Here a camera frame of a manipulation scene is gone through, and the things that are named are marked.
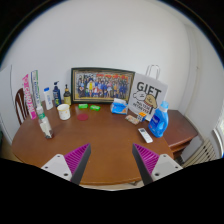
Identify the small brown snack packet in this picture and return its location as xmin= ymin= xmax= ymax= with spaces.
xmin=125 ymin=114 xmax=141 ymax=126

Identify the amber yellow-labelled pump bottle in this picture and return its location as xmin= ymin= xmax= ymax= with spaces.
xmin=63 ymin=84 xmax=72 ymax=106

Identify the dark blue pump bottle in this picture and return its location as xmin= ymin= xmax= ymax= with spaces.
xmin=52 ymin=80 xmax=63 ymax=108

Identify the white remote control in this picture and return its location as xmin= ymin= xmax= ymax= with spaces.
xmin=138 ymin=127 xmax=154 ymax=144

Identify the pink shuttlecock tube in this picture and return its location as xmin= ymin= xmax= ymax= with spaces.
xmin=21 ymin=73 xmax=38 ymax=120

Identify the white radiator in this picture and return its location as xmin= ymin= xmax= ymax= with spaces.
xmin=181 ymin=138 xmax=218 ymax=168

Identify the white and green shuttlecock tube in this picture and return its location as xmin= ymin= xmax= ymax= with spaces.
xmin=30 ymin=69 xmax=42 ymax=109

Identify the dark wooden side cabinet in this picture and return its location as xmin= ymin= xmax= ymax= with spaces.
xmin=163 ymin=109 xmax=199 ymax=158

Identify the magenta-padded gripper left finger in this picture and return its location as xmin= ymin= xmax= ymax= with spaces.
xmin=40 ymin=143 xmax=92 ymax=186

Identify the blue detergent bottle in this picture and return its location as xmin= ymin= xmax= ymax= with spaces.
xmin=147 ymin=100 xmax=170 ymax=139

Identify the white paper gift bag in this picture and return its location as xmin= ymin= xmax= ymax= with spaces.
xmin=128 ymin=64 xmax=169 ymax=123

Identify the blue tissue pack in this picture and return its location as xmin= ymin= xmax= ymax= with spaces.
xmin=110 ymin=97 xmax=129 ymax=116

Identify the brown wooden chair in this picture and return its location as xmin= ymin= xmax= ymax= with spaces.
xmin=14 ymin=87 xmax=30 ymax=126

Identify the white board panel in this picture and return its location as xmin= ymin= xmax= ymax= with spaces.
xmin=0 ymin=64 xmax=23 ymax=134

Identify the white bottle with blue cap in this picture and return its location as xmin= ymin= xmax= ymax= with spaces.
xmin=43 ymin=87 xmax=54 ymax=111

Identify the clear green-labelled drink bottle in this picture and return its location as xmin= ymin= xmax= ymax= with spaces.
xmin=35 ymin=105 xmax=54 ymax=140

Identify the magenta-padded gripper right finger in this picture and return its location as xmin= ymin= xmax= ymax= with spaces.
xmin=132 ymin=143 xmax=184 ymax=186

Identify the white cup with yellow rim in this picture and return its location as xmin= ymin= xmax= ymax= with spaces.
xmin=56 ymin=103 xmax=72 ymax=121

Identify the small colourful puzzle cube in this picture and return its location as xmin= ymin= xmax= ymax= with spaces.
xmin=137 ymin=111 xmax=148 ymax=123

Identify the flat round red coaster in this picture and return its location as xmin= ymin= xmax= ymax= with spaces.
xmin=76 ymin=113 xmax=90 ymax=122

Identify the framed group photo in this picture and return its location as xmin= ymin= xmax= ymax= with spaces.
xmin=70 ymin=67 xmax=136 ymax=105

